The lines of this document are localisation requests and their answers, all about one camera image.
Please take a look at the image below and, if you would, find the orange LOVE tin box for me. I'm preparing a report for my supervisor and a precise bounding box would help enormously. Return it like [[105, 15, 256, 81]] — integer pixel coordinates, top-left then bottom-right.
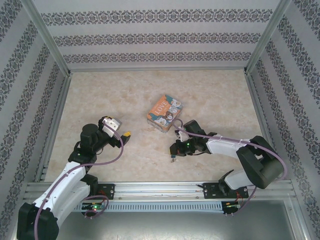
[[146, 94, 185, 133]]

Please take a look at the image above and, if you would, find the left controller board green light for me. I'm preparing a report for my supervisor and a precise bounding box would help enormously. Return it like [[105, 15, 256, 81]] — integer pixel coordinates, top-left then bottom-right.
[[81, 202, 105, 212]]

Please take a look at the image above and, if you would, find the right controller board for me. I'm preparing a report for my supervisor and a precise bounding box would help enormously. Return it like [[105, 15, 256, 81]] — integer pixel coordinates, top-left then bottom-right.
[[223, 201, 241, 216]]

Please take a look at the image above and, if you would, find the grey metal sheet panel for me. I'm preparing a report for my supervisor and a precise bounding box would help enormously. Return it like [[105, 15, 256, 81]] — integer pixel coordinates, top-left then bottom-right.
[[14, 211, 308, 240]]

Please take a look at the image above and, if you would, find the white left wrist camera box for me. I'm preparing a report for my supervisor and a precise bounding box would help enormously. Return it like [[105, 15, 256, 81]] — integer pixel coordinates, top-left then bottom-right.
[[101, 117, 123, 139]]

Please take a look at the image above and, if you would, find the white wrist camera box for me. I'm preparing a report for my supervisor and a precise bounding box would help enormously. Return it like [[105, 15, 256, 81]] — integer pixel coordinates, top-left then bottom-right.
[[175, 129, 189, 142], [101, 117, 123, 139]]

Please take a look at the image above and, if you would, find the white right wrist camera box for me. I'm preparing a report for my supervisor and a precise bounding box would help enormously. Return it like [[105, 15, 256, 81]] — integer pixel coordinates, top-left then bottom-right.
[[175, 129, 189, 142]]

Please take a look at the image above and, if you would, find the aluminium table side rail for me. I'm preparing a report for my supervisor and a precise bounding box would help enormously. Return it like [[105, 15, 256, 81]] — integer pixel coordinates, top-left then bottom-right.
[[33, 74, 72, 183], [244, 71, 286, 181]]

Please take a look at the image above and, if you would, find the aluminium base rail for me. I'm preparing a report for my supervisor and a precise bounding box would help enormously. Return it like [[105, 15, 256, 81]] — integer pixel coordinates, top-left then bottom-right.
[[24, 181, 296, 201]]

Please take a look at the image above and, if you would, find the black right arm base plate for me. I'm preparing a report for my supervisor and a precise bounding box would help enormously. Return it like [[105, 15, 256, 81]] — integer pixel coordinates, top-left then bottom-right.
[[201, 182, 250, 200]]

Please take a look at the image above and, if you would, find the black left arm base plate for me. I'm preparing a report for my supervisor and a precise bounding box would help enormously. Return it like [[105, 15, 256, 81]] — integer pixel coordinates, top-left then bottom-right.
[[96, 183, 116, 201]]

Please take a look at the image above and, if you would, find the grey slotted cable duct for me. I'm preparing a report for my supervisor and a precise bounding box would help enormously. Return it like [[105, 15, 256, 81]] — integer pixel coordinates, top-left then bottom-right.
[[74, 201, 224, 214]]

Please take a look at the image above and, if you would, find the aluminium table end rail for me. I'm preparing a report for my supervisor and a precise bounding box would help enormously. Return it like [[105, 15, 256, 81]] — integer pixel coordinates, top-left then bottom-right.
[[68, 67, 248, 74]]

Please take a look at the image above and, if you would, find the aluminium frame post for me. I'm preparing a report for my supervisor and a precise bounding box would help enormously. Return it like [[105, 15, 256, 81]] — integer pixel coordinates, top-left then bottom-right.
[[243, 0, 298, 75], [21, 0, 72, 77]]

